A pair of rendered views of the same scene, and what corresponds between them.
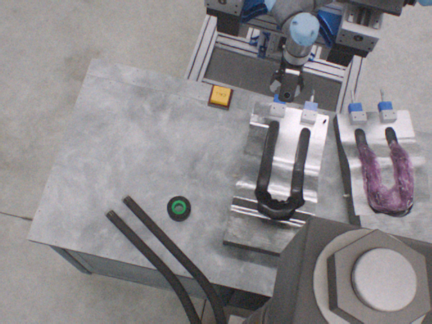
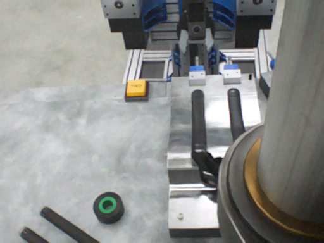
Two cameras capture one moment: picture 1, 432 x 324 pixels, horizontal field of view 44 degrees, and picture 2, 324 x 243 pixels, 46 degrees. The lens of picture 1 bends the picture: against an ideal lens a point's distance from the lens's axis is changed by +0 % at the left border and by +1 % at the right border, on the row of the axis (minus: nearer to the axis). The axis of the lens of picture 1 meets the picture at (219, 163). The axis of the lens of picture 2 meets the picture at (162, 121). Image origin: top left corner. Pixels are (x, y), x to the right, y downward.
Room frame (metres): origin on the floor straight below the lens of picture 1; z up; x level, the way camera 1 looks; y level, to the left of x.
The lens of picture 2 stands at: (-0.02, -0.09, 1.74)
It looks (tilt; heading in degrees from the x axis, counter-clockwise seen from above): 50 degrees down; 3
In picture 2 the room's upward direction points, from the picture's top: 9 degrees counter-clockwise
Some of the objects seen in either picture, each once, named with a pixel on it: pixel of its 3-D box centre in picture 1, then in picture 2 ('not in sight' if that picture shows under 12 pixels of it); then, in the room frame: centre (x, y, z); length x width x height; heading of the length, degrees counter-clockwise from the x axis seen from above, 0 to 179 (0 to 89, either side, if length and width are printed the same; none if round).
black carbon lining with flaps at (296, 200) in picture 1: (284, 168); (219, 127); (0.63, -0.21, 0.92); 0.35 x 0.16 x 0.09; 175
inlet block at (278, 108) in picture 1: (279, 99); (197, 71); (0.89, -0.18, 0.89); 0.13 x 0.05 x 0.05; 174
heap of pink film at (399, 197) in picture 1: (387, 173); not in sight; (0.66, -0.55, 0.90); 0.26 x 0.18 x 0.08; 12
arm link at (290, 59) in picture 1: (296, 51); not in sight; (0.87, -0.17, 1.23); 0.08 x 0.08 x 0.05
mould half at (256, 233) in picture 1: (278, 176); (216, 142); (0.61, -0.20, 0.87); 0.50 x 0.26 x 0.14; 175
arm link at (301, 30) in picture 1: (301, 34); not in sight; (0.87, -0.17, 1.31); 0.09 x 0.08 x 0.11; 35
